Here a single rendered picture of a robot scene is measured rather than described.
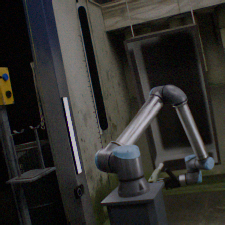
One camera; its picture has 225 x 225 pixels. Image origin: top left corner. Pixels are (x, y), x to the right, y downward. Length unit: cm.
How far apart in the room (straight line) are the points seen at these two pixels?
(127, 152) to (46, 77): 114
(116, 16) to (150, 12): 41
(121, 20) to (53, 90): 163
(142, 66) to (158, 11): 100
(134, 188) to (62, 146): 101
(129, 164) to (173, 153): 152
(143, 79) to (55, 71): 88
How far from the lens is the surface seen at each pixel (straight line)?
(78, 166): 278
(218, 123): 407
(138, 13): 404
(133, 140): 215
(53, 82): 275
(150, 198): 185
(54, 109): 276
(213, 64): 429
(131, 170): 191
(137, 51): 316
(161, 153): 341
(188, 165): 256
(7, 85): 243
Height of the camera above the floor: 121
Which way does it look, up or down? 3 degrees down
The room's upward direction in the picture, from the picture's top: 11 degrees counter-clockwise
